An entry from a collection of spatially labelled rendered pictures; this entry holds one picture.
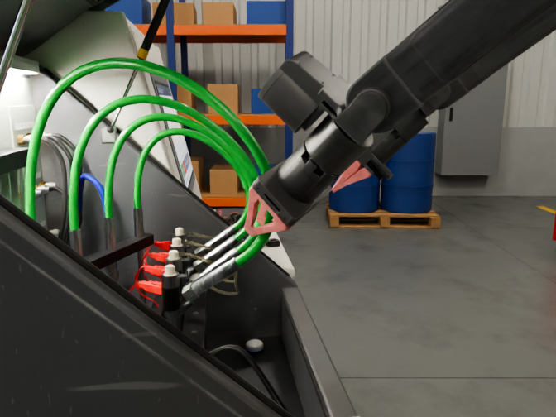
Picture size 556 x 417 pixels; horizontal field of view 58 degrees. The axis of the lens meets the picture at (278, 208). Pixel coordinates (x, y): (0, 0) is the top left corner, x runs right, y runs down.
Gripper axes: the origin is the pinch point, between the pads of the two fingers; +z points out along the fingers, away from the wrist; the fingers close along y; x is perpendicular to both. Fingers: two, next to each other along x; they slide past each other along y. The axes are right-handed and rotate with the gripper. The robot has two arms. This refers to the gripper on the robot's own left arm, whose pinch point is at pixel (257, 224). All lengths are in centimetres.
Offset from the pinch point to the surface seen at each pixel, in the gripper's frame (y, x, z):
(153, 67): 0.8, -23.4, -5.3
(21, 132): -4, -43, 32
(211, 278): 4.7, 1.2, 8.4
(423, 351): -178, 99, 131
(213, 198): -384, -100, 370
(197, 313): -8.5, 2.7, 33.7
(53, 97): 5.5, -31.6, 7.4
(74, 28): -23, -57, 22
